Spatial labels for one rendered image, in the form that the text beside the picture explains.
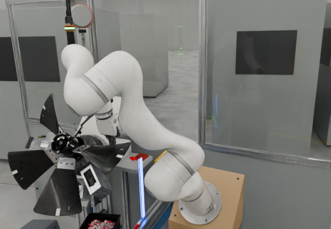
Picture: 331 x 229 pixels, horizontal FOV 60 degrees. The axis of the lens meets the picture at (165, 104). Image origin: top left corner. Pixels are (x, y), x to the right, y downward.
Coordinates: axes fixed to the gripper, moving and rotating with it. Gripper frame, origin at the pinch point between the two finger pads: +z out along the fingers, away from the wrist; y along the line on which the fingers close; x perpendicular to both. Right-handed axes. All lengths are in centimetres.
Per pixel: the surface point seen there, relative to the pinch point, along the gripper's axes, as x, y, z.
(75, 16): -73, 65, -40
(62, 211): 25.3, 20.1, 26.8
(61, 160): 6.8, 30.9, 12.6
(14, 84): -137, 251, 59
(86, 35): -73, 60, -27
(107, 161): 5.0, 2.0, 8.8
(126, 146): -8.1, -1.3, 9.0
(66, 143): 1.7, 28.4, 4.8
